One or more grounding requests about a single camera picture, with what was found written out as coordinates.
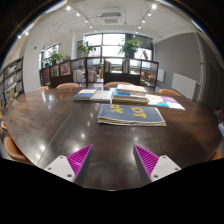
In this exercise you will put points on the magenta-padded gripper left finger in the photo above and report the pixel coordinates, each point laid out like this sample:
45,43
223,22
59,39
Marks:
61,166

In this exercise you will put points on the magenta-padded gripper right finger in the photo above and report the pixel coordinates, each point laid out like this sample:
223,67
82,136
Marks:
161,166

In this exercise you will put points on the grey towel with yellow letters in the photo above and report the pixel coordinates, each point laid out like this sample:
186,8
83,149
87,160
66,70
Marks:
131,115

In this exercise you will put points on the purple booklet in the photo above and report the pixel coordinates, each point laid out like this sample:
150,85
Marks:
173,103

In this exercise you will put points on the colourful booklet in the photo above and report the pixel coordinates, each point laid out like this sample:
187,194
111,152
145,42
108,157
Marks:
155,100

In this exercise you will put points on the tan book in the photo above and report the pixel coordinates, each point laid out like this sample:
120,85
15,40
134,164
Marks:
128,101

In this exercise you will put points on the dark blue book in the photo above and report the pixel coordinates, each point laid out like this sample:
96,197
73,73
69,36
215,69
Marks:
84,94

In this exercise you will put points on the white book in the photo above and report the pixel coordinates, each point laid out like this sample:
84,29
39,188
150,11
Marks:
101,96

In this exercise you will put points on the orange chairs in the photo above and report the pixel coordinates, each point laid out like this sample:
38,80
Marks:
67,85

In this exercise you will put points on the large bright blue book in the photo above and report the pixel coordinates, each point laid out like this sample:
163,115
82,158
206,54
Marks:
121,94

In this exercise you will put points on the thick cream book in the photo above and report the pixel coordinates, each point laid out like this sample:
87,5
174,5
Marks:
131,88

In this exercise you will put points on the dark open shelf unit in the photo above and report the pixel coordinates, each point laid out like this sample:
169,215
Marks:
121,79

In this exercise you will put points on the small potted plant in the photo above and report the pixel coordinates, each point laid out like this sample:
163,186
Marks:
55,56

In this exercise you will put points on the medium potted plant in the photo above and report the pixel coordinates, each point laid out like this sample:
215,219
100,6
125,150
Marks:
86,48

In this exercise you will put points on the large potted plant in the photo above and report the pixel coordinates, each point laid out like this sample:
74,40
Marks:
130,46

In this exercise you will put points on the ceiling air conditioner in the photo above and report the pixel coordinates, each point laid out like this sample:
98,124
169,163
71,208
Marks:
111,19

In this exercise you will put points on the ceiling spotlights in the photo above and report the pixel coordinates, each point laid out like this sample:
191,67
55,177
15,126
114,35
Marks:
68,7

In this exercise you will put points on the large white wall radiator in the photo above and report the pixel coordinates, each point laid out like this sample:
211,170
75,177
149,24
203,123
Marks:
184,85

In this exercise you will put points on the small white wall radiator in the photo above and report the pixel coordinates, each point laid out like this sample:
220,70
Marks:
161,75

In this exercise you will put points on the wall bookshelf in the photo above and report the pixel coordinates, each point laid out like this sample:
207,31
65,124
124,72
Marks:
11,81

